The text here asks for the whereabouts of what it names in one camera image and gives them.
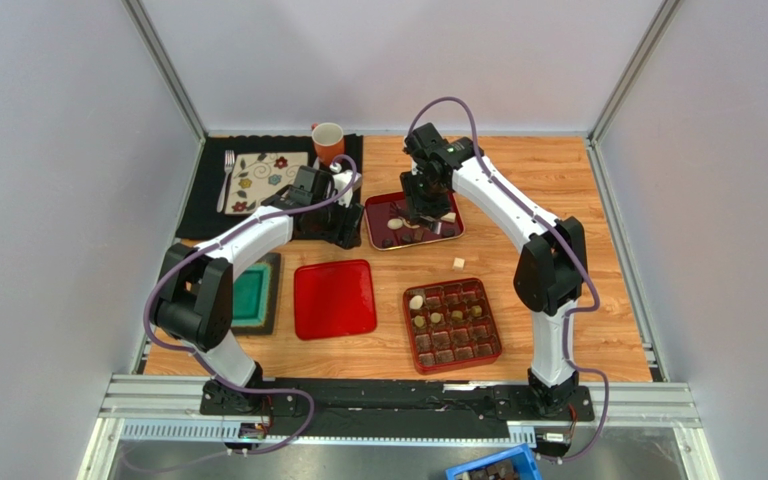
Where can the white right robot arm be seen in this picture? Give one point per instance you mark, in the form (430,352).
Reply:
(549,275)

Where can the white round chocolate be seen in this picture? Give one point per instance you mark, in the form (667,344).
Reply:
(416,302)
(395,224)

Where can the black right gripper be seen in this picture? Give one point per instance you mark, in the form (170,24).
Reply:
(423,207)

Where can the black cloth placemat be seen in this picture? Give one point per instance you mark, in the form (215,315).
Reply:
(201,218)

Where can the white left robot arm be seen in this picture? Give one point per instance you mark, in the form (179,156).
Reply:
(192,301)

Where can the metal serving tongs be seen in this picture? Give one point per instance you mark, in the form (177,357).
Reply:
(417,223)

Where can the red chocolate box with tray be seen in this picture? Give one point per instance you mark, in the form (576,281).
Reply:
(449,346)

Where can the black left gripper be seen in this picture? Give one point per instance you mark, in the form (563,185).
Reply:
(344,236)

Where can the floral square plate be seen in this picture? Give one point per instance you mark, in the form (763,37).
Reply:
(257,176)

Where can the blue plastic bin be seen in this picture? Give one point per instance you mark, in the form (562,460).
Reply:
(514,463)

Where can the silver fork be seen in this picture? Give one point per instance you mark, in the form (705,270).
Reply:
(228,166)

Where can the turquoise glazed dark plate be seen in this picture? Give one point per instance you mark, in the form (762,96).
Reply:
(256,297)

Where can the red tin lid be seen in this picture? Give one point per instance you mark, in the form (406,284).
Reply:
(334,299)

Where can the orange mug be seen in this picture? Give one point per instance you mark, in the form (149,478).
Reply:
(328,140)

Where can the red chocolate serving tray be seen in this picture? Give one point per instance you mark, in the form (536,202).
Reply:
(378,213)

